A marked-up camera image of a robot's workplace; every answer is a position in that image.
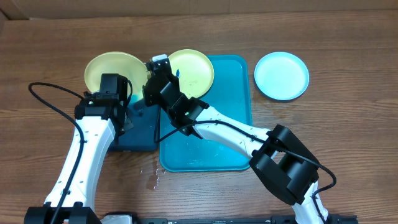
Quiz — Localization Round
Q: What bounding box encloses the yellow plate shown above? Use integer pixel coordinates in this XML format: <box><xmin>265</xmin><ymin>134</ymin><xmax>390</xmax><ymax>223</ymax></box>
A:
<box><xmin>169</xmin><ymin>49</ymin><xmax>215</xmax><ymax>98</ymax></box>
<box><xmin>84</xmin><ymin>52</ymin><xmax>149</xmax><ymax>103</ymax></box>

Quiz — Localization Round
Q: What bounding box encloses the light blue plate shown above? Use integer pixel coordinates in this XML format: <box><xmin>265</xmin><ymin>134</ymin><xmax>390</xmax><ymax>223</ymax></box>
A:
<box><xmin>254</xmin><ymin>52</ymin><xmax>310</xmax><ymax>101</ymax></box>

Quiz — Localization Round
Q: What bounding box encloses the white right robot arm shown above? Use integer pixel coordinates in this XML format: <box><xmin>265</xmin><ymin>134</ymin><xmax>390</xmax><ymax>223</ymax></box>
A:
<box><xmin>143</xmin><ymin>58</ymin><xmax>329</xmax><ymax>223</ymax></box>

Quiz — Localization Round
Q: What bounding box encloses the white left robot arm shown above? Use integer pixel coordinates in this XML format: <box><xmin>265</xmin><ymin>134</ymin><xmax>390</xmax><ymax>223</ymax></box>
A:
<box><xmin>24</xmin><ymin>92</ymin><xmax>134</xmax><ymax>223</ymax></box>

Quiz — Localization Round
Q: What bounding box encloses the black tray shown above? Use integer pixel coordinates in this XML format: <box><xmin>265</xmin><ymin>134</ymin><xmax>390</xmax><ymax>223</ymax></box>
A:
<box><xmin>108</xmin><ymin>99</ymin><xmax>159</xmax><ymax>152</ymax></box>

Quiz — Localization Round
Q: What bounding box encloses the blue plastic tray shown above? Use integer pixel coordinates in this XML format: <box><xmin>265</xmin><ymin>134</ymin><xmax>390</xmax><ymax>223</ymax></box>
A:
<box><xmin>159</xmin><ymin>55</ymin><xmax>252</xmax><ymax>172</ymax></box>

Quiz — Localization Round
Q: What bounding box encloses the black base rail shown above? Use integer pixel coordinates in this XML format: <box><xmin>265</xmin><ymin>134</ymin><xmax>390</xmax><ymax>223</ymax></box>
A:
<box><xmin>101</xmin><ymin>212</ymin><xmax>358</xmax><ymax>224</ymax></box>

